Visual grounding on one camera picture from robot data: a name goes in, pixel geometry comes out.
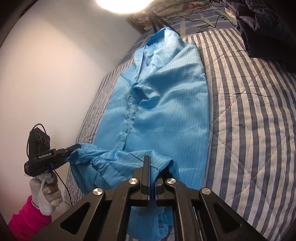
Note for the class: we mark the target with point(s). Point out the light blue work coat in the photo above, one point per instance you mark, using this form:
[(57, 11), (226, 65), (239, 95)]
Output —
[(159, 108)]

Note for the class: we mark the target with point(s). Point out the left forearm in pink sleeve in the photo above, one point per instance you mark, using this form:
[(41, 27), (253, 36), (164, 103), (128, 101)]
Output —
[(28, 221)]

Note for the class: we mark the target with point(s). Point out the floral pillow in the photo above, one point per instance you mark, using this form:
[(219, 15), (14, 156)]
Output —
[(170, 9)]

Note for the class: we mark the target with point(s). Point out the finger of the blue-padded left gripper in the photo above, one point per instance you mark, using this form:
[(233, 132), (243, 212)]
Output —
[(72, 148)]

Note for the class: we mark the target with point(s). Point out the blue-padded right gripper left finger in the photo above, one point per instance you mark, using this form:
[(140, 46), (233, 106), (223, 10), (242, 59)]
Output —
[(145, 181)]

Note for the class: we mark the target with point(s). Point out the dark navy puffer jacket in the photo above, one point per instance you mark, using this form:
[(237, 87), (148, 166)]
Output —
[(264, 35)]

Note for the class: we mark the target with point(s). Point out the blue checkered bed sheet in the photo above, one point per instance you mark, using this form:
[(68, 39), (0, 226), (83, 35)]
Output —
[(217, 16)]

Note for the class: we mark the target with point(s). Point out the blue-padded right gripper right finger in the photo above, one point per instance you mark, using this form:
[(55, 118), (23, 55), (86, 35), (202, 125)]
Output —
[(159, 188)]

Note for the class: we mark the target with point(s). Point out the left hand in grey glove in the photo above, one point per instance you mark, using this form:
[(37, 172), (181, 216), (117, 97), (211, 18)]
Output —
[(46, 195)]

